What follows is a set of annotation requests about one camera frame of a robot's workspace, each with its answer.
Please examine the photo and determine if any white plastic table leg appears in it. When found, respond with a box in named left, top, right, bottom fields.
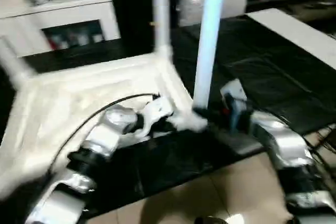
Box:
left=150, top=0, right=174, bottom=60
left=0, top=37, right=37, bottom=89
left=192, top=0, right=228, bottom=112

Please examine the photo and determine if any white plastic table top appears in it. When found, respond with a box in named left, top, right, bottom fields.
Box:
left=0, top=47, right=210, bottom=191

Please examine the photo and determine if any dark rounded robot torso part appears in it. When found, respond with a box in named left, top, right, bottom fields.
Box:
left=193, top=214, right=227, bottom=224

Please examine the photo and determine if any white flat board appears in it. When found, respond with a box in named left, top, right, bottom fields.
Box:
left=245, top=7, right=336, bottom=68

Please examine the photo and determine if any black furniture with yellow label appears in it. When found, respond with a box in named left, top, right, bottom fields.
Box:
left=107, top=0, right=182, bottom=49

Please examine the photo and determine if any white glass-door cabinet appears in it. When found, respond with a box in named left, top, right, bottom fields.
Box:
left=0, top=0, right=122, bottom=59

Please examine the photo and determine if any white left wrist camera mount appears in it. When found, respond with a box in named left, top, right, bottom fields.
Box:
left=135, top=96, right=176, bottom=138

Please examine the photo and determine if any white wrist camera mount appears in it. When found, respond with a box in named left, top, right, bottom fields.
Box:
left=219, top=78, right=249, bottom=131
left=135, top=96, right=176, bottom=138

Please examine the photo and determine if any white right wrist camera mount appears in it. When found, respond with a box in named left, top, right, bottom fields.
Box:
left=219, top=78, right=249, bottom=131

